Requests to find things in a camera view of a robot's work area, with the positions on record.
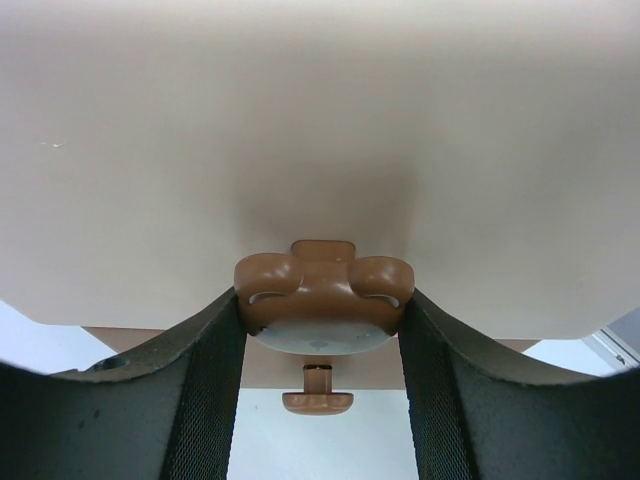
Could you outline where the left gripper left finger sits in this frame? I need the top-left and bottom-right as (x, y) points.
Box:
(1, 291), (246, 479)

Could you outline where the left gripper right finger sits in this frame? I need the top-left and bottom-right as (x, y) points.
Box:
(399, 293), (639, 479)

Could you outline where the brown drawer knob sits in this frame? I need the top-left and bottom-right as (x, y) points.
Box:
(281, 364), (354, 416)

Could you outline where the bear head drawer knob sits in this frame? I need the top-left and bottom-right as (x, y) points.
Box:
(234, 240), (415, 356)

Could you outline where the brown drawer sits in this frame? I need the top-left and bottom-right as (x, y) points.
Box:
(86, 327), (405, 392)

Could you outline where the right aluminium frame rail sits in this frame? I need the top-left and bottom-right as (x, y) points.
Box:
(583, 309), (640, 372)

